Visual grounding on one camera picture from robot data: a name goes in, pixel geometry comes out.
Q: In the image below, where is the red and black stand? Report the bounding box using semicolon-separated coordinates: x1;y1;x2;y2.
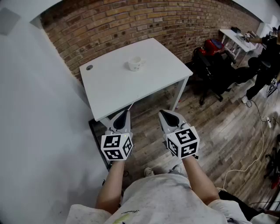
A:
264;135;280;190

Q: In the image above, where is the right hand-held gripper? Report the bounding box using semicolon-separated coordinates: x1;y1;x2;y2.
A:
158;109;200;160

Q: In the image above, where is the white table leg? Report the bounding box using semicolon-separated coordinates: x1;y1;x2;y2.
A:
174;77;189;111

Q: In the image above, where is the white side table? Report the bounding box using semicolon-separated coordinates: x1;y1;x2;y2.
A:
219;28;258;64

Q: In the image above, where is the white cable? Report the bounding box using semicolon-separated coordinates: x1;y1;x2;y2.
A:
222;99;270;189

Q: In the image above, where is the black office chair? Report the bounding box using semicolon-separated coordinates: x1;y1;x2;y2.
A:
192;46;238;106

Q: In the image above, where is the red bag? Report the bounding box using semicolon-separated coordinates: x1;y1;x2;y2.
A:
203;38;226;56

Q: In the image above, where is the person's right forearm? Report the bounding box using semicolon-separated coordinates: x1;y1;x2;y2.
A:
182;155;220;206

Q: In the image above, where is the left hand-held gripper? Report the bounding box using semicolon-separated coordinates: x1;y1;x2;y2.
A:
101;110;134;161

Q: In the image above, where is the person's left forearm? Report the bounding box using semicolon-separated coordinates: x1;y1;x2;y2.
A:
95;160;126;215

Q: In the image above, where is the white cup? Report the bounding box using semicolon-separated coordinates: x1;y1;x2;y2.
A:
127;56;147;72

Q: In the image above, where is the person's left shoe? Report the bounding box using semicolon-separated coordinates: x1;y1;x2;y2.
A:
143;167;155;178

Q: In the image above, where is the person's white speckled shirt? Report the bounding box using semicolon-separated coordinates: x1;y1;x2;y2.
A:
65;174;250;224

